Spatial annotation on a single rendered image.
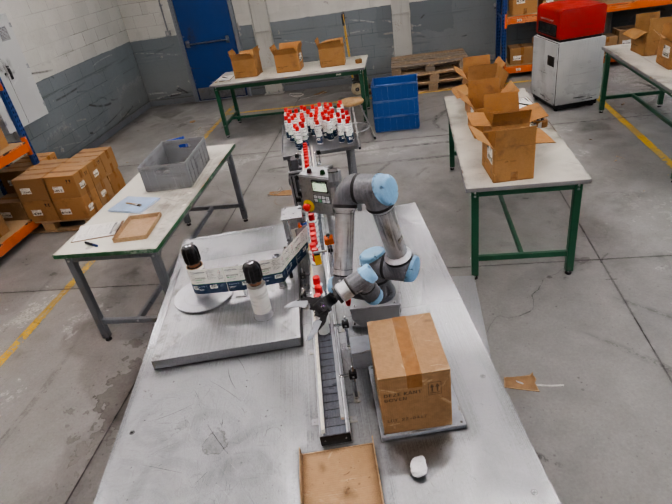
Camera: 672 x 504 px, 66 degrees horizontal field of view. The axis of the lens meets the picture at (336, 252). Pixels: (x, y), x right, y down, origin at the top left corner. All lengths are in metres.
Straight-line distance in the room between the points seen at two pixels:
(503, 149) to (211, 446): 2.55
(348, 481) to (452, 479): 0.34
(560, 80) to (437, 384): 6.00
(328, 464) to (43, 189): 4.95
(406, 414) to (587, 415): 1.52
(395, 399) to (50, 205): 5.09
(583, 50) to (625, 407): 5.08
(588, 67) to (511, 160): 4.00
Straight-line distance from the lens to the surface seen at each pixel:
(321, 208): 2.36
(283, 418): 2.09
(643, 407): 3.33
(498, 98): 4.35
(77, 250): 3.90
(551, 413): 3.18
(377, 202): 1.94
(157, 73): 10.83
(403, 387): 1.79
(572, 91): 7.55
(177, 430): 2.20
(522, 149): 3.67
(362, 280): 1.91
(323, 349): 2.24
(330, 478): 1.89
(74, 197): 6.12
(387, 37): 9.76
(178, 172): 4.32
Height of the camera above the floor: 2.36
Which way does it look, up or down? 31 degrees down
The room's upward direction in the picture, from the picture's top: 9 degrees counter-clockwise
